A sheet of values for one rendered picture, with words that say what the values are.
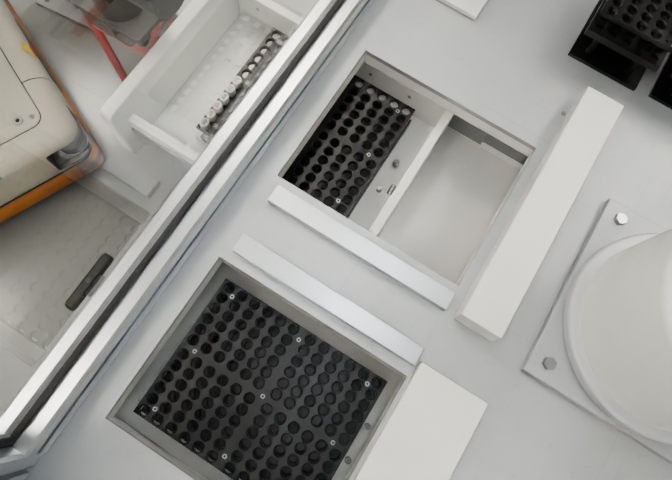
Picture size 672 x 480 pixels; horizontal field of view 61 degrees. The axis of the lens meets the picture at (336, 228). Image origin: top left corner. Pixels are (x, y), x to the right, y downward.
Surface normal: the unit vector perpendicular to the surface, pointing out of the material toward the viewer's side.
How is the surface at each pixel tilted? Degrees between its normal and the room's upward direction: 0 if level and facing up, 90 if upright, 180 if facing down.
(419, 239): 0
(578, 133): 0
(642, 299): 90
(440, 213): 0
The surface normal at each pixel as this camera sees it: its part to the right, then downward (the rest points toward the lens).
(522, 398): 0.05, -0.28
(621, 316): -1.00, -0.07
